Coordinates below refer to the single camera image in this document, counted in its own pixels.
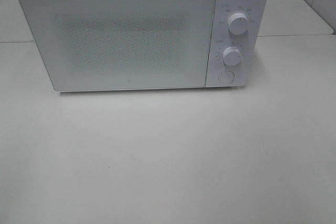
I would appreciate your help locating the round white door button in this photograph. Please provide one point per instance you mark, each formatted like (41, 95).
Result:
(226, 77)

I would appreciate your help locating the white microwave knob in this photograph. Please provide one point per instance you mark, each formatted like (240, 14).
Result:
(238, 23)
(232, 56)

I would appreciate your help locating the white microwave door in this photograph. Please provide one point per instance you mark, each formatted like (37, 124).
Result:
(97, 45)

